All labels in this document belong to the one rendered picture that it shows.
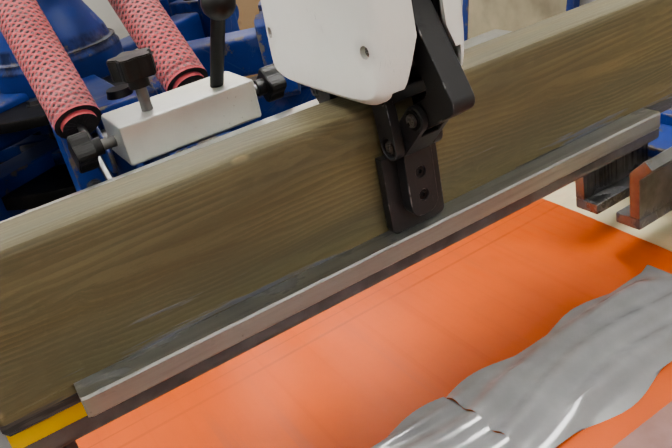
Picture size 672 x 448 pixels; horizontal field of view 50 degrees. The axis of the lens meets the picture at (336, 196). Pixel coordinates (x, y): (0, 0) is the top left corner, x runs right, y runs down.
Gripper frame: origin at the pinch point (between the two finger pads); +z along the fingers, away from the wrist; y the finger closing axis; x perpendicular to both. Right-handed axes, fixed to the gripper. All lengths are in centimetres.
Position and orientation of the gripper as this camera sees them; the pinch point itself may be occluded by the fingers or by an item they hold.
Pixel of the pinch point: (387, 174)
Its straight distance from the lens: 36.2
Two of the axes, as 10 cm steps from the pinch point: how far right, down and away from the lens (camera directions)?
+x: 8.3, -3.7, 4.1
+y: 5.3, 2.8, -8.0
